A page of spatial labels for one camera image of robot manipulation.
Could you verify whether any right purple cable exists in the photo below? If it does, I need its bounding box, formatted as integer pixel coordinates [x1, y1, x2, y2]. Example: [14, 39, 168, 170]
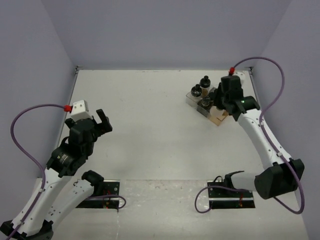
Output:
[194, 57, 305, 215]

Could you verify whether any yellow lid spice jar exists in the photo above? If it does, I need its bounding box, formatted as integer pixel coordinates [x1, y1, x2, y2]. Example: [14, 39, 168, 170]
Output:
[210, 106, 225, 120]

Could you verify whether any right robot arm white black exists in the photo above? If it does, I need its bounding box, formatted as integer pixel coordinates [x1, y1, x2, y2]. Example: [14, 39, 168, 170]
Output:
[217, 75, 305, 200]

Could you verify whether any brown spice jar black lid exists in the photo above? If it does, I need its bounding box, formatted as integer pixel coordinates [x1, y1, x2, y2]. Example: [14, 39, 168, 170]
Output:
[199, 75, 211, 98]

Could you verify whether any clear tiered organizer tray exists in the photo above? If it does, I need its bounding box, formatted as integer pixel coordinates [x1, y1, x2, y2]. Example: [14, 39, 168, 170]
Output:
[185, 87, 228, 126]

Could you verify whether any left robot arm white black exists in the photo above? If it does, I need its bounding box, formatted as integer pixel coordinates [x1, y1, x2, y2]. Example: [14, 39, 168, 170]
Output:
[0, 105, 113, 240]

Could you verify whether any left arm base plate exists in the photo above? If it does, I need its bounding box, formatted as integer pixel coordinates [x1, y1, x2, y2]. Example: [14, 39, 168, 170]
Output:
[76, 180, 120, 210]

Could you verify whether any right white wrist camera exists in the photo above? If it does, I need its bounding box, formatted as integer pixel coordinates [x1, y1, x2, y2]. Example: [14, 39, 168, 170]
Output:
[234, 71, 246, 83]

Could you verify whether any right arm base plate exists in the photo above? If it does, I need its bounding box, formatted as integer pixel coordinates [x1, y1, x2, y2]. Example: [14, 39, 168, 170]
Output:
[207, 176, 256, 210]

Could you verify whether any black cap bottle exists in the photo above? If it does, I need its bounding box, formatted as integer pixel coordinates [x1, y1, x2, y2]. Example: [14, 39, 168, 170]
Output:
[208, 92, 217, 101]

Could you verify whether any black grinder pepper bottle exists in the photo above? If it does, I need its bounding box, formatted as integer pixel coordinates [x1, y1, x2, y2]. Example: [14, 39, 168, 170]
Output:
[201, 96, 211, 109]

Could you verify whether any large white salt jar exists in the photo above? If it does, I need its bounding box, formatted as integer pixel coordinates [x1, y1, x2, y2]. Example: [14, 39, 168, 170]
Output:
[190, 84, 202, 98]

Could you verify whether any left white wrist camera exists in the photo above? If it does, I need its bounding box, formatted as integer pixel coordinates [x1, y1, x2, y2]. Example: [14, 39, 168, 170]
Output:
[70, 100, 92, 122]

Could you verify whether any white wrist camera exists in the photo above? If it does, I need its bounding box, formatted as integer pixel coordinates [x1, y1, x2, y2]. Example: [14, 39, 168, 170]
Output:
[70, 100, 92, 122]
[234, 71, 246, 83]

